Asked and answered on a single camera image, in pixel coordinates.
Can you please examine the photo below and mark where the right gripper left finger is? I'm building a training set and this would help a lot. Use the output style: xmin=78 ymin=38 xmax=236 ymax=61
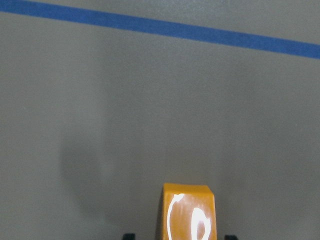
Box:
xmin=122 ymin=233 xmax=136 ymax=240

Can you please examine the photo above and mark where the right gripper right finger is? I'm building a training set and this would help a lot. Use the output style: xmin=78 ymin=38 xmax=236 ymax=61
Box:
xmin=224 ymin=235 xmax=237 ymax=240

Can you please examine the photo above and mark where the orange trapezoid block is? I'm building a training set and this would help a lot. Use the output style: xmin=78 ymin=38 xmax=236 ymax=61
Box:
xmin=155 ymin=183 xmax=218 ymax=240

